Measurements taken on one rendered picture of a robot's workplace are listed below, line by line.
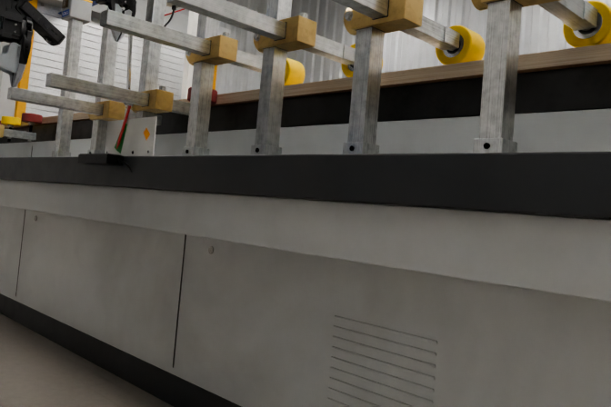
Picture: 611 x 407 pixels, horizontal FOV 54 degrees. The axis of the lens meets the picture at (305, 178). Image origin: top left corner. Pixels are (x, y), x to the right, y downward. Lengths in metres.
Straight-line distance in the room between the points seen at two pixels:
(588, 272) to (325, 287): 0.67
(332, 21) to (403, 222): 10.82
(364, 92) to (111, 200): 0.93
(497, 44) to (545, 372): 0.53
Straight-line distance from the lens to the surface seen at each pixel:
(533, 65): 1.11
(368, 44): 1.06
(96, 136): 1.84
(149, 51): 1.65
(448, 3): 10.15
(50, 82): 1.49
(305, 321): 1.41
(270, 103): 1.21
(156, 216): 1.54
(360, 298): 1.29
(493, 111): 0.89
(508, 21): 0.92
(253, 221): 1.23
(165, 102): 1.57
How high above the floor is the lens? 0.60
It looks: 3 degrees up
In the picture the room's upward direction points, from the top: 5 degrees clockwise
